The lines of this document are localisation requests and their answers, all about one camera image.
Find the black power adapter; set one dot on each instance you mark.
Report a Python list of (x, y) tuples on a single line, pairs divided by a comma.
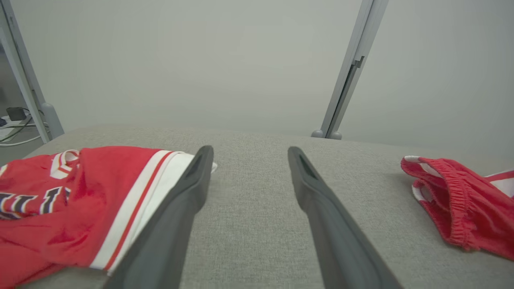
[(16, 113)]

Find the red basketball jersey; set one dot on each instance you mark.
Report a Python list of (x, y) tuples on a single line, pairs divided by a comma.
[(80, 204)]

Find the red shorts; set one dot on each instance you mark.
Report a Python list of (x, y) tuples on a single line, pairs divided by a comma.
[(470, 204)]

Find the white power strip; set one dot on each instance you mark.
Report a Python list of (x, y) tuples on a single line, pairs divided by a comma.
[(10, 122)]

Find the grey partition post, single foot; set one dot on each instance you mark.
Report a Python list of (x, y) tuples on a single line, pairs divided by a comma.
[(28, 88)]

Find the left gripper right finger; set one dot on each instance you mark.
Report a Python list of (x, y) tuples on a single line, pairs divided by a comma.
[(337, 237)]

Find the grey partition post, twin feet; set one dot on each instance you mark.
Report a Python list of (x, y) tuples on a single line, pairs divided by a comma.
[(353, 68)]

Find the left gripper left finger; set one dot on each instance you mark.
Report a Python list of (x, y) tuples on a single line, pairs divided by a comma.
[(168, 233)]

